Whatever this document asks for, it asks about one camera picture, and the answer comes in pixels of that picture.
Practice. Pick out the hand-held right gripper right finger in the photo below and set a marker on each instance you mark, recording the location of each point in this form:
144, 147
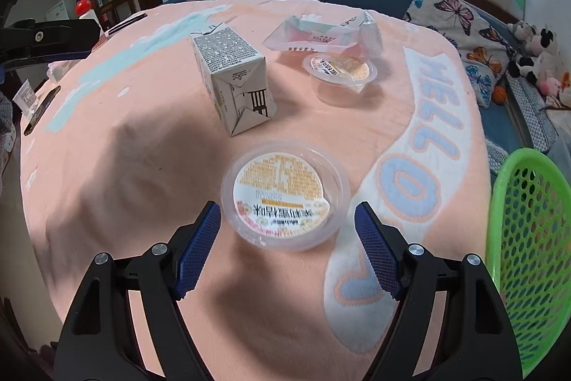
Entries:
377, 249

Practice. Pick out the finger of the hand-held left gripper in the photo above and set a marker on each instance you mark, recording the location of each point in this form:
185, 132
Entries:
53, 37

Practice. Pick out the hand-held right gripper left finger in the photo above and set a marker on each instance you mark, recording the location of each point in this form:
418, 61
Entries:
198, 249

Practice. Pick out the clear jelly cup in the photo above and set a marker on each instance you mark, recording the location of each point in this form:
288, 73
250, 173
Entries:
285, 195
339, 73

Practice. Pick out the green plastic basket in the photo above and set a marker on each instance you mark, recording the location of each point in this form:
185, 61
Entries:
531, 251

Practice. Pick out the white bottle red cap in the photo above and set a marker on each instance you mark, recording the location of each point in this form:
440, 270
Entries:
87, 11

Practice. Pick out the black phone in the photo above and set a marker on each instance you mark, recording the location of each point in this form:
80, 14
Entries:
41, 111

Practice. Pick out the black flat bar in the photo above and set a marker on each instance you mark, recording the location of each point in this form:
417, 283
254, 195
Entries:
127, 24

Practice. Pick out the pink printed blanket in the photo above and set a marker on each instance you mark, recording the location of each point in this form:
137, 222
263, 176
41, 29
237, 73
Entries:
134, 140

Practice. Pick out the white milk carton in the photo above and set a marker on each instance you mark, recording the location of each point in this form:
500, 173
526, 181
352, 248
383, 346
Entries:
232, 68

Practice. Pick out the small orange ball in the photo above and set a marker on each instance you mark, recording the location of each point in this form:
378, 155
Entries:
499, 94

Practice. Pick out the grey patterned cushion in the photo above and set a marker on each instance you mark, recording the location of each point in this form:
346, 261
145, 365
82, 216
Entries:
531, 113

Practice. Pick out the butterfly print pillow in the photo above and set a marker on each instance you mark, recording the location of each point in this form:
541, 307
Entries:
459, 28

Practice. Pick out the pink plush toy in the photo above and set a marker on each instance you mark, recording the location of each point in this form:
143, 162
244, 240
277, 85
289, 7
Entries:
551, 85

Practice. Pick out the orange plush toy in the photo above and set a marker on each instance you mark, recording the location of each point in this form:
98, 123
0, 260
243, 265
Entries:
566, 86

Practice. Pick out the black white cow plush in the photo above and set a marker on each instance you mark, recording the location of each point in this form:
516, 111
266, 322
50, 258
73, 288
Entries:
533, 46

